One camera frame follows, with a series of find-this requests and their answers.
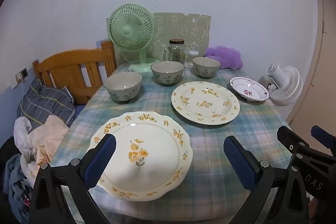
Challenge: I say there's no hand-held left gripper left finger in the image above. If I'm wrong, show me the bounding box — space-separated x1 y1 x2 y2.
29 133 117 224

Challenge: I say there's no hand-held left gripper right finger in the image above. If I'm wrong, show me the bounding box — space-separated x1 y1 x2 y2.
223 135 308 224

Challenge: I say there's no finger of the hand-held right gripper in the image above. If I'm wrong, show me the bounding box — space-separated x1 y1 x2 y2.
277 126 336 203
311 126 336 156

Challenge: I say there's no scalloped yellow flower plate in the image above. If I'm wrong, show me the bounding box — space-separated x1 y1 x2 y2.
89 111 194 202

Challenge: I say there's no round yellow flower plate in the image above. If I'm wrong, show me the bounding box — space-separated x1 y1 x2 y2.
171 81 240 125

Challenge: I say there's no white plate red pattern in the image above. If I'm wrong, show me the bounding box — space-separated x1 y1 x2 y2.
229 76 270 102

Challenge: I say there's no grey floral ceramic bowl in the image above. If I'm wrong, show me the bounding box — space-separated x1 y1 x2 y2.
103 72 143 104
150 61 185 86
192 57 221 79

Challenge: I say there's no white desk fan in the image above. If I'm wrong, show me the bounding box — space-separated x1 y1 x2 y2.
266 63 303 107

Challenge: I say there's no beige door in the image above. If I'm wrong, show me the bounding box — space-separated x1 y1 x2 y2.
286 0 336 135

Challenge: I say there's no grey plaid pillow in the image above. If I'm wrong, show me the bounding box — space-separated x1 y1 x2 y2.
16 79 76 130

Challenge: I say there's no white cloth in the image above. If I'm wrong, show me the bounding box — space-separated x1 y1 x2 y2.
13 117 40 177

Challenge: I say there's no blue clothes pile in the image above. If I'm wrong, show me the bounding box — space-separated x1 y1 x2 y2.
3 154 36 224

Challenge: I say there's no wooden chair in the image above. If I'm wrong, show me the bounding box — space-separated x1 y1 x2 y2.
32 40 118 105

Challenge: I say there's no purple plush toy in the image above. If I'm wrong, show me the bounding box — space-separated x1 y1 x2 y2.
204 46 244 71

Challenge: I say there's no clear cotton swab container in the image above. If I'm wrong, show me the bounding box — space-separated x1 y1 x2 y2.
187 48 200 66

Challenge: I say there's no glass mug jar with lid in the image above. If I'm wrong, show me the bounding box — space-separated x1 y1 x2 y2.
163 39 185 63

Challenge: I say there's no green desk fan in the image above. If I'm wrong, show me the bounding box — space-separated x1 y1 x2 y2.
109 4 160 73

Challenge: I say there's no green printed mat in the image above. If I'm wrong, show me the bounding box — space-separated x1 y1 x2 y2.
106 12 212 67

